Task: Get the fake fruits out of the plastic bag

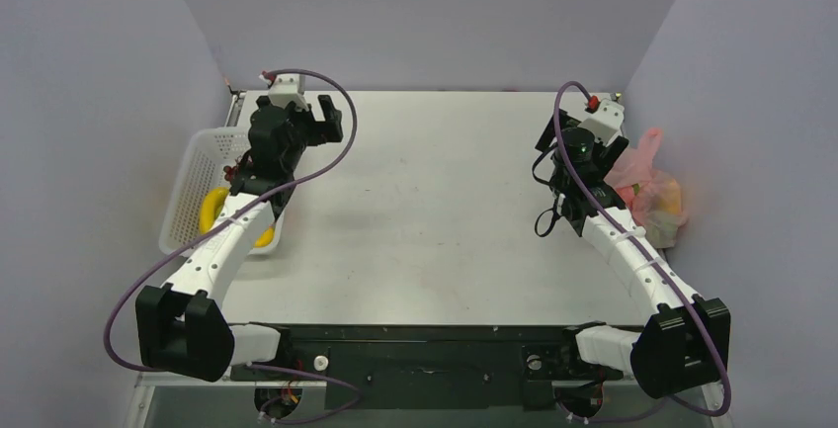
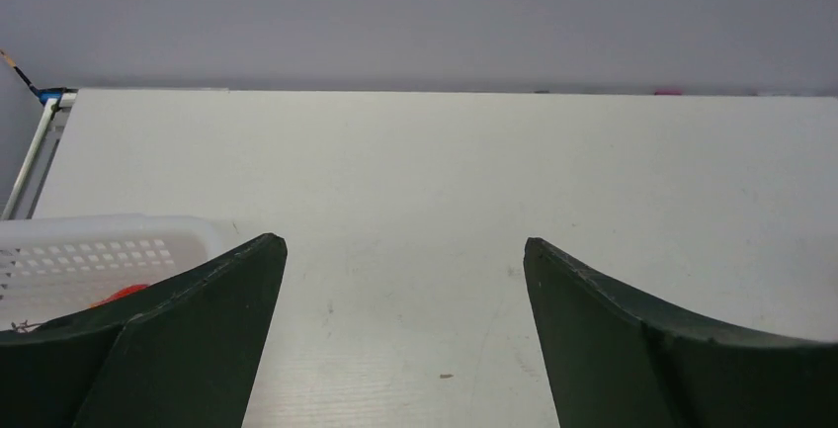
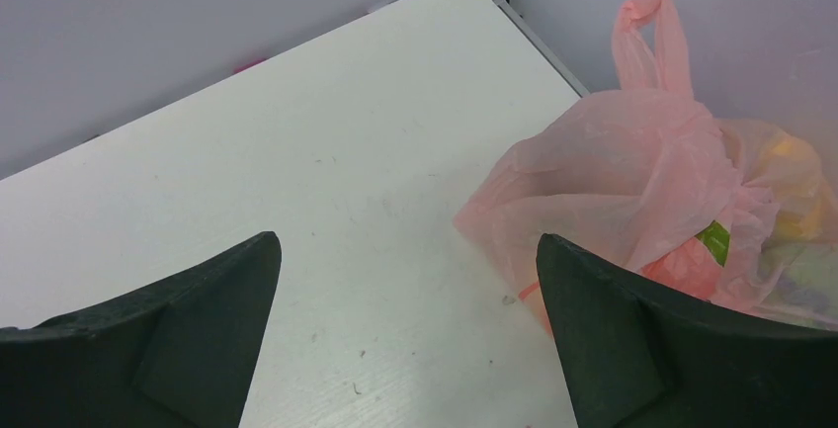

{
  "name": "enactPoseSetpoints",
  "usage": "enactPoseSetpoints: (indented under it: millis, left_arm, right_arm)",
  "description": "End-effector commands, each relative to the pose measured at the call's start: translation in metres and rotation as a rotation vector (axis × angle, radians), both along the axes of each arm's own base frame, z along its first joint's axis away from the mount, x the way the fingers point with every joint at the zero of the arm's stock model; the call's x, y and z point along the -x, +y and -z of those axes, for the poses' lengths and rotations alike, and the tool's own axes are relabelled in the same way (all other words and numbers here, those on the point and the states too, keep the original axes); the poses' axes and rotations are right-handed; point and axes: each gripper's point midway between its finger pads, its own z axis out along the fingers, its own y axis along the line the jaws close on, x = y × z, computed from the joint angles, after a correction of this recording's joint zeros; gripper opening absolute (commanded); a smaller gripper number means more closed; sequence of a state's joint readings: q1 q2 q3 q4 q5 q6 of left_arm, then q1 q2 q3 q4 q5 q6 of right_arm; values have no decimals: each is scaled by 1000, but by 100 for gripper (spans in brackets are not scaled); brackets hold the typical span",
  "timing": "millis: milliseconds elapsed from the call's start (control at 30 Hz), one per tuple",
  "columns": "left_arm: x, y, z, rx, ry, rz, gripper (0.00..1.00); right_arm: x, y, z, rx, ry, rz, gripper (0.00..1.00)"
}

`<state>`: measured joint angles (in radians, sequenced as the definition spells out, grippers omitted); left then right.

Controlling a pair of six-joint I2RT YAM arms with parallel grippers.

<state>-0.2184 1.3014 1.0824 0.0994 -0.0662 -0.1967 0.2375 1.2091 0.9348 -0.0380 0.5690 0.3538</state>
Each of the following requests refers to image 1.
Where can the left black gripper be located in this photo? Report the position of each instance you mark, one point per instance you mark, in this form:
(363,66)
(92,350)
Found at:
(326,131)

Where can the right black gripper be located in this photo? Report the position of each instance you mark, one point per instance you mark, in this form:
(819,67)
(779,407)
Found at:
(615,149)

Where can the pink plastic bag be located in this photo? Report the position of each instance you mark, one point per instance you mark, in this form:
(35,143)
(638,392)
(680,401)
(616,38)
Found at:
(653,197)

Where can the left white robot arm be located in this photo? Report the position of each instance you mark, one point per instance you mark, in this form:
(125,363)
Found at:
(181,327)

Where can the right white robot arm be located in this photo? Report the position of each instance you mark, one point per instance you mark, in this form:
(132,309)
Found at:
(684,342)

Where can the yellow fake banana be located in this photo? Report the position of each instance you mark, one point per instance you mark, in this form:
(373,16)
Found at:
(210,211)

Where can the white plastic basket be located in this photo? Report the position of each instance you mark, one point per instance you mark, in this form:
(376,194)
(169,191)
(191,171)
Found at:
(201,170)

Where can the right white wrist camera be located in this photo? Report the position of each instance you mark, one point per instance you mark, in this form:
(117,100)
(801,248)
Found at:
(605,117)

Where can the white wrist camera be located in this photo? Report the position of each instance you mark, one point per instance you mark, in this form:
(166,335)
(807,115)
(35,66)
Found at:
(605,117)
(285,89)

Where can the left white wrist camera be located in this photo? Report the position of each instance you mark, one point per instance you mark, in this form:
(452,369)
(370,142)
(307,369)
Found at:
(285,89)

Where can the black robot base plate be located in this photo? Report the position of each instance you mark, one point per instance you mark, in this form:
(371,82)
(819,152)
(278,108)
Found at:
(434,366)

